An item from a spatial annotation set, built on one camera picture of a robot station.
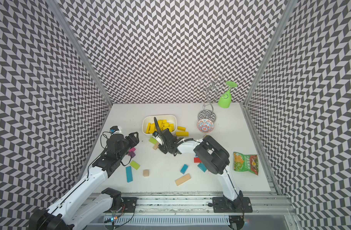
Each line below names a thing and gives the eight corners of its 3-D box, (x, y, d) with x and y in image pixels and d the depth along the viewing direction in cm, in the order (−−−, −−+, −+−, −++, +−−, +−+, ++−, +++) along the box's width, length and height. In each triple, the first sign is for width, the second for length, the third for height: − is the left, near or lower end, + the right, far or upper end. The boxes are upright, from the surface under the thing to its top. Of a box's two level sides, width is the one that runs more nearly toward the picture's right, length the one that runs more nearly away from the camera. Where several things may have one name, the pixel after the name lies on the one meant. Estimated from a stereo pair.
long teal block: (127, 183, 82) (126, 182, 80) (126, 168, 88) (125, 166, 86) (133, 181, 83) (132, 180, 81) (131, 166, 88) (130, 165, 87)
